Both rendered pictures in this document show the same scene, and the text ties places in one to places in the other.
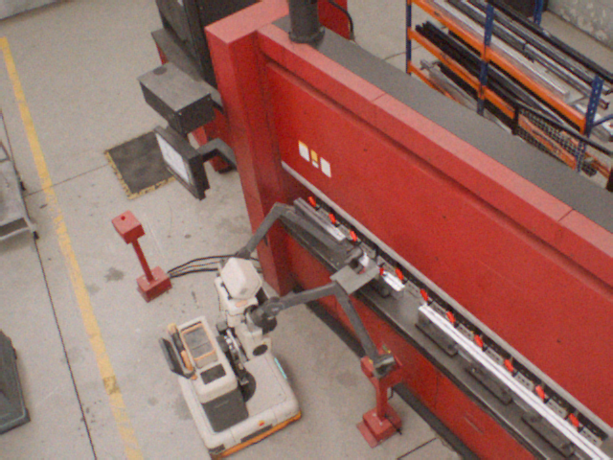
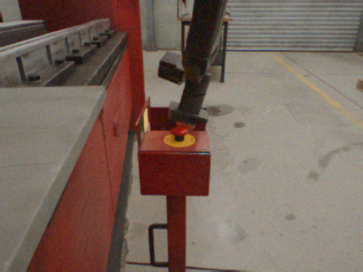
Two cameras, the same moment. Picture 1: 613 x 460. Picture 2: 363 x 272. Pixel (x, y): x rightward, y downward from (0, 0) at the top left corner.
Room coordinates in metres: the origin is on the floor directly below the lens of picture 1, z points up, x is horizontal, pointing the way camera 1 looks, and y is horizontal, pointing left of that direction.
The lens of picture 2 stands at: (2.60, -0.02, 1.06)
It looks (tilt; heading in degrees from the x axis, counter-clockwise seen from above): 25 degrees down; 206
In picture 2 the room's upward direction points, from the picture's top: straight up
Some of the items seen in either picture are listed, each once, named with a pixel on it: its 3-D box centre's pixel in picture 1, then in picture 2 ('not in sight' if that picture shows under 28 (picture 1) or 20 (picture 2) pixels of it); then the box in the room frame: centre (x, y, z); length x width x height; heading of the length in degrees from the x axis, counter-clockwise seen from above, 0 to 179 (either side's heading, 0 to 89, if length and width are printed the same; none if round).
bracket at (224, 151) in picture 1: (219, 161); not in sight; (3.60, 0.55, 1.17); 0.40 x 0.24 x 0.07; 32
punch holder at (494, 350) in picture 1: (496, 345); not in sight; (1.82, -0.88, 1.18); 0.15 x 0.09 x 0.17; 32
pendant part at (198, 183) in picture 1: (184, 160); not in sight; (3.37, 0.74, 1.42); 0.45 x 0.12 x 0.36; 32
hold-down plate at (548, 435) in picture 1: (547, 434); (100, 41); (1.42, -1.06, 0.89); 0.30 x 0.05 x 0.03; 32
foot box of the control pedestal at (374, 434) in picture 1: (378, 423); not in sight; (2.03, -0.27, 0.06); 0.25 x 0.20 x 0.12; 114
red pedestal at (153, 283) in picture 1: (140, 255); not in sight; (3.53, 1.33, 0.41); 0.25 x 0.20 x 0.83; 122
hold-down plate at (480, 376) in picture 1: (488, 383); (83, 53); (1.76, -0.85, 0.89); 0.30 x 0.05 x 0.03; 32
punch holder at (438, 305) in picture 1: (442, 299); not in sight; (2.15, -0.67, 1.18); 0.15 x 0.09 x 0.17; 32
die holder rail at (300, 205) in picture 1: (319, 222); not in sight; (3.11, -0.08, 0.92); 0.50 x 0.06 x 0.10; 32
